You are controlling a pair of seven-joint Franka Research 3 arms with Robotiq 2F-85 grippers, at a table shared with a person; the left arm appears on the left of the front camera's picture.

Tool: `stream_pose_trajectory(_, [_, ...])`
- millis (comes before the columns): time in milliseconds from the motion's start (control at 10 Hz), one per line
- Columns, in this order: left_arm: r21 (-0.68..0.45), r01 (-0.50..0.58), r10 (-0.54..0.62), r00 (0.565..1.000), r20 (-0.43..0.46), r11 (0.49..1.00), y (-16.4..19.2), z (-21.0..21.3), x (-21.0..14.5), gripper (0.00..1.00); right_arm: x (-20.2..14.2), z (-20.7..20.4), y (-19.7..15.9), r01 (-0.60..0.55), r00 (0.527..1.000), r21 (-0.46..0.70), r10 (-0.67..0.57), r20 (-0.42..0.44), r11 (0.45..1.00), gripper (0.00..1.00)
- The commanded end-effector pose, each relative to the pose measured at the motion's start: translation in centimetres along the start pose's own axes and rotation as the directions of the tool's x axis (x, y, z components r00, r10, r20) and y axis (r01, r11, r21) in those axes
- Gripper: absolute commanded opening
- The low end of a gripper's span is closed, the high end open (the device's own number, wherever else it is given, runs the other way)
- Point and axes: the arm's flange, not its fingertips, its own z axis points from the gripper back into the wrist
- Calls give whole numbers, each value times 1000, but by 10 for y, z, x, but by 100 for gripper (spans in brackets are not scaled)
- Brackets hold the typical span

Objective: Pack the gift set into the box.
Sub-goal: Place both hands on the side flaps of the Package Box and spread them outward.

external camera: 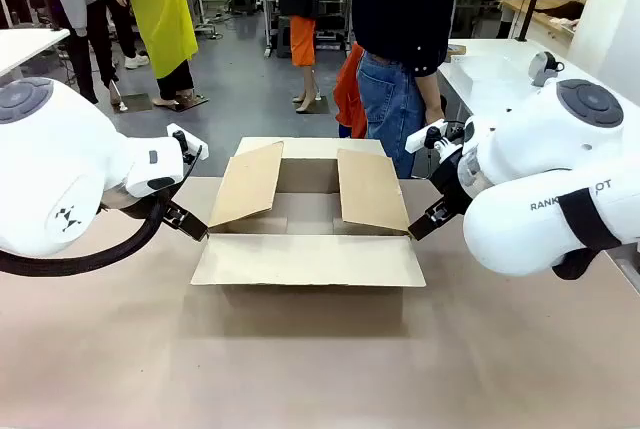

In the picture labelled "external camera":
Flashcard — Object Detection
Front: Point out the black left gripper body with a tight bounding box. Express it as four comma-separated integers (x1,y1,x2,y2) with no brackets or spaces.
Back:
158,197,183,227

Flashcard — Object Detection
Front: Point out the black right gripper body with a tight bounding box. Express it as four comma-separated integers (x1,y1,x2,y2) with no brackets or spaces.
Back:
429,150,474,216

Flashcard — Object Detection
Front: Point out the brown cardboard box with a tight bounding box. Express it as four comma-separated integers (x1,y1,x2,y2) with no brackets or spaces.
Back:
189,136,427,325

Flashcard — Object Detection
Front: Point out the person's left forearm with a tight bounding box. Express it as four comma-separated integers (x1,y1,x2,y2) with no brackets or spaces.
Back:
415,71,446,118

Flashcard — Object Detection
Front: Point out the person's left hand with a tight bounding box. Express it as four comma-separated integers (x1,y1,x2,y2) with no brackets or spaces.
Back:
423,107,448,131

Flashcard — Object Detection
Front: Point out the orange garment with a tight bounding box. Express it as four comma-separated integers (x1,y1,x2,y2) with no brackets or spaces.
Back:
333,42,370,139

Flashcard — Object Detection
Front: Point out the gray handheld device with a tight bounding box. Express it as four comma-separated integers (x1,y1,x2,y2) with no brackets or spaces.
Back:
528,50,566,88

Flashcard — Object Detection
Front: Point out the person in dark sweater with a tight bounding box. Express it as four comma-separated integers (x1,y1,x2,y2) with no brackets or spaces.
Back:
351,0,456,180

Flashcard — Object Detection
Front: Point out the figure in yellow apron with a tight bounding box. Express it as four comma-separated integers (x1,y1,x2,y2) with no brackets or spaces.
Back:
113,0,209,111

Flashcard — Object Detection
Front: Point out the wooden table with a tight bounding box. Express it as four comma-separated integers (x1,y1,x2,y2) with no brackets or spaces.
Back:
499,0,587,41

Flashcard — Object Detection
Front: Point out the figure in orange skirt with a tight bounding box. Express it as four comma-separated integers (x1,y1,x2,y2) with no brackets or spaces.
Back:
278,0,322,114

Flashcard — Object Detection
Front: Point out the gray plastic stool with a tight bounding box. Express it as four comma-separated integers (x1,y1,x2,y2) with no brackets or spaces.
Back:
275,16,294,59

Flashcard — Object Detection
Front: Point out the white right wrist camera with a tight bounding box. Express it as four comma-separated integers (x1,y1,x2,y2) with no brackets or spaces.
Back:
405,118,450,154

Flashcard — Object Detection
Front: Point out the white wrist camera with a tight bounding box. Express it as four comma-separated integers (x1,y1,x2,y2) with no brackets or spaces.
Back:
405,118,450,154
166,122,208,163

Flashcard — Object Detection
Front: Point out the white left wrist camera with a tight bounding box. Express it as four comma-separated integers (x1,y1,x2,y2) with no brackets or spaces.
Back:
166,122,208,163

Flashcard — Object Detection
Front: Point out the black sleeved left arm cable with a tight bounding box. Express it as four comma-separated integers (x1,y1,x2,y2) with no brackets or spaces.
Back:
0,193,169,278

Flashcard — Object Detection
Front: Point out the black sleeved arm cable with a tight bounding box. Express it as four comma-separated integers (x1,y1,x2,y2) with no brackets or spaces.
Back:
0,193,169,278
551,247,599,281

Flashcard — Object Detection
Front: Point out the black strap on right arm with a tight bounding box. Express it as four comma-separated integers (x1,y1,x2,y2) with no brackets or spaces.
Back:
558,187,624,253

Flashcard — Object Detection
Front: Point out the black sleeved right arm cable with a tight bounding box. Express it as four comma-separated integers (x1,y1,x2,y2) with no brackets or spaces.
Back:
551,247,599,281

